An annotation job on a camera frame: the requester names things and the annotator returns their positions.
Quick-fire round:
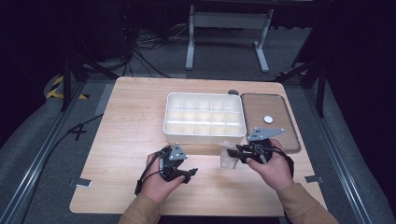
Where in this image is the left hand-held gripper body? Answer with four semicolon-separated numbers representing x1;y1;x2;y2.
158;142;189;183

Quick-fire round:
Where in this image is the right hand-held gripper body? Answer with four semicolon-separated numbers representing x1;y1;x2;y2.
242;126;286;165

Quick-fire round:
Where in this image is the beige sock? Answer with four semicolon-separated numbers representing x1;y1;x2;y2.
219;140;241;170

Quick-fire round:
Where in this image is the white divided storage box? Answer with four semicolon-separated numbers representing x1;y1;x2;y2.
163;91;248;147

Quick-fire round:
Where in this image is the person's right hand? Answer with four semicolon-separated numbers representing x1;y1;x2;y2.
245;138;296;193

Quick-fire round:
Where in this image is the person's left hand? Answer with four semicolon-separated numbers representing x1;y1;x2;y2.
137;152;186;205

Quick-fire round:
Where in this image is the clear plastic box lid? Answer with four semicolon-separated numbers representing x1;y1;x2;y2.
239;92;303;154

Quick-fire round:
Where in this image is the grey tape piece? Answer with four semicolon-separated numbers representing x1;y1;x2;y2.
68;177;93;189
304;175;325;184

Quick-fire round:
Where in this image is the black tripod stand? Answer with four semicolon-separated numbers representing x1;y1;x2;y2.
275;58;329;119
60;51;120;113

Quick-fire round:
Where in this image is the yellow and black floor tape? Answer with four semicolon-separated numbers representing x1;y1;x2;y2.
45;75;91;101

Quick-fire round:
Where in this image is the right hand-held gripper cable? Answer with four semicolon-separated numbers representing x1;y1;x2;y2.
253;143;295;179

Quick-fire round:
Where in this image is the hand-held gripper cable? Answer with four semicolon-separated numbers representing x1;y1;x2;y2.
253;143;295;179
134;145;173;197

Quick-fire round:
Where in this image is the left hand-held gripper cable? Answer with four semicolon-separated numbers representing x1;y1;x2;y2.
134;145;173;197

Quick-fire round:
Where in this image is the aluminium floor rail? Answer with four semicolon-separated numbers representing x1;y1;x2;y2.
0;81;87;224
303;88;375;224

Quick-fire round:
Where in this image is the black floor cable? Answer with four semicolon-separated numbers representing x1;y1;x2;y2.
18;113;105;224

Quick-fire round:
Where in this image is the bundle of black floor cables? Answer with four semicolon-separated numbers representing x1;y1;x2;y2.
123;26;189;79

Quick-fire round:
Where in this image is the grey metal table frame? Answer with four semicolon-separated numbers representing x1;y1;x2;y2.
184;4;276;75

